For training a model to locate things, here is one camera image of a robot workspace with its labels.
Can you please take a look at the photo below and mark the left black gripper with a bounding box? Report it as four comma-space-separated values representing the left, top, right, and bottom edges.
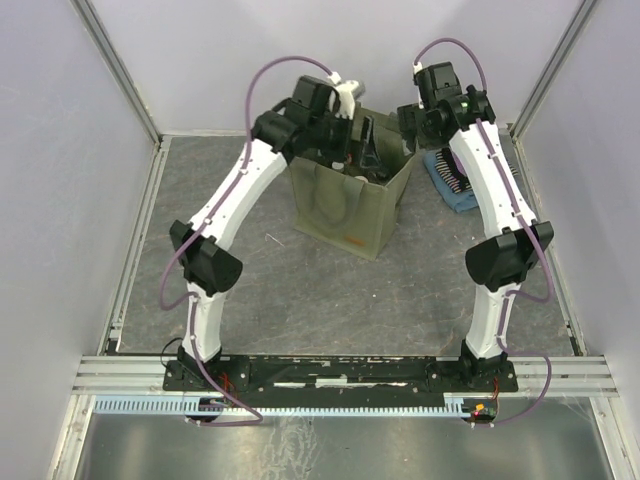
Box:
307, 108, 380, 167

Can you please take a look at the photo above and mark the green canvas bag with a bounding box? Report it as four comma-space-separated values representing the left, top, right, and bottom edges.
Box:
289, 106, 415, 260

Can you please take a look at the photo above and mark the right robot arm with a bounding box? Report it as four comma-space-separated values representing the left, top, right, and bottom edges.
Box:
398, 62, 554, 391

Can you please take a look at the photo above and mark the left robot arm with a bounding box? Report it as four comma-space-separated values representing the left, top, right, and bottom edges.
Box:
170, 74, 365, 390

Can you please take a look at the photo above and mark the black white striped cloth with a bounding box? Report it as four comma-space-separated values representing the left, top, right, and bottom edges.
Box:
435, 147, 471, 194

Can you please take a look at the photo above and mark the blue folded cloth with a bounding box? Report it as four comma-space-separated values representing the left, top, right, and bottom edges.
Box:
423, 152, 478, 213

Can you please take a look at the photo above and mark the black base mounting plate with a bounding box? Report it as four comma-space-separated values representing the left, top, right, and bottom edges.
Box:
162, 353, 517, 407

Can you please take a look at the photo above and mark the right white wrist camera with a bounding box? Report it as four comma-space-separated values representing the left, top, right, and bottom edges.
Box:
412, 61, 424, 109

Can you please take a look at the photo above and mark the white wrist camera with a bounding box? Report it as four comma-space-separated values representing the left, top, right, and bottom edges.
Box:
412, 61, 424, 109
327, 72, 366, 120

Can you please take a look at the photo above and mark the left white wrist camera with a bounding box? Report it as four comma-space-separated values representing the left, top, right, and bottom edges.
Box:
327, 72, 366, 120

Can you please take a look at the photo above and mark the aluminium front rail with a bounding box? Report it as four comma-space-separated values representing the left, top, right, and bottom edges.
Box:
72, 356, 619, 398

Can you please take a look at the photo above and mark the blue slotted cable duct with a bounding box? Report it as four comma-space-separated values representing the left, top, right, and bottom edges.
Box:
94, 390, 482, 419

